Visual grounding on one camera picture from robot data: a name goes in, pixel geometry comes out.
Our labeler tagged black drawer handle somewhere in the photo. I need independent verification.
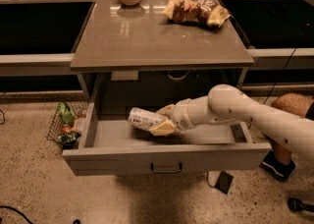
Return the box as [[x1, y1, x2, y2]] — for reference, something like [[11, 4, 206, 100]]
[[150, 162, 183, 174]]

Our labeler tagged black floor plate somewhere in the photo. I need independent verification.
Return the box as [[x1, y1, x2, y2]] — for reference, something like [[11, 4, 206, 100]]
[[215, 171, 234, 194]]

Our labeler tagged black cable bottom left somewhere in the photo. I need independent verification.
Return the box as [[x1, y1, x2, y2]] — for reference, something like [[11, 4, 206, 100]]
[[0, 203, 81, 224]]

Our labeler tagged grey cabinet with countertop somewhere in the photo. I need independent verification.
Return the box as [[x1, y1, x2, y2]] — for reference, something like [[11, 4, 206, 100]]
[[70, 0, 255, 99]]

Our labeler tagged person's bare leg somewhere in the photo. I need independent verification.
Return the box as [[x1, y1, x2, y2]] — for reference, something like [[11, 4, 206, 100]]
[[270, 92, 314, 166]]

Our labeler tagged open grey top drawer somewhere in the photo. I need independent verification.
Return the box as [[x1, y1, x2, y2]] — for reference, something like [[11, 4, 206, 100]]
[[62, 70, 272, 177]]

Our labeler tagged crumpled chip bag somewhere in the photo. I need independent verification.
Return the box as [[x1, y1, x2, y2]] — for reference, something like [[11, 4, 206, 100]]
[[162, 0, 230, 27]]

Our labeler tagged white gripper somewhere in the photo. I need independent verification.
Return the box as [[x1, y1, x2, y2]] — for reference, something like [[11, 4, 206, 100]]
[[149, 99, 193, 137]]

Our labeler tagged clear plastic water bottle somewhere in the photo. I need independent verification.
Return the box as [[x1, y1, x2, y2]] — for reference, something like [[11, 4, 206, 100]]
[[129, 107, 167, 131]]

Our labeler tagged wire basket with groceries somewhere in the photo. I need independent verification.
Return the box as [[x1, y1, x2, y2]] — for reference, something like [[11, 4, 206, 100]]
[[47, 101, 87, 150]]

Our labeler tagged black sneaker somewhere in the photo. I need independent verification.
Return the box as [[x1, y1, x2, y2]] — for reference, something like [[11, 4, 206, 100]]
[[260, 151, 295, 182]]

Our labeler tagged black cable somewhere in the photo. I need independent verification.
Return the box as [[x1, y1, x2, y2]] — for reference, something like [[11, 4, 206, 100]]
[[0, 203, 81, 224], [261, 48, 297, 104]]

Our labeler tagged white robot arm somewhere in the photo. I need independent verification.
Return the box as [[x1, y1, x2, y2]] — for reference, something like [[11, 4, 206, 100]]
[[149, 84, 314, 165]]

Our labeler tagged black caster wheel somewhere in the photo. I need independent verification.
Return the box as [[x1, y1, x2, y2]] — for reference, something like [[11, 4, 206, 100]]
[[288, 197, 314, 212]]

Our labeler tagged black cable on right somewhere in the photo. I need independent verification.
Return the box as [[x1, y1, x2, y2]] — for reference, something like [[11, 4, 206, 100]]
[[261, 48, 297, 104]]

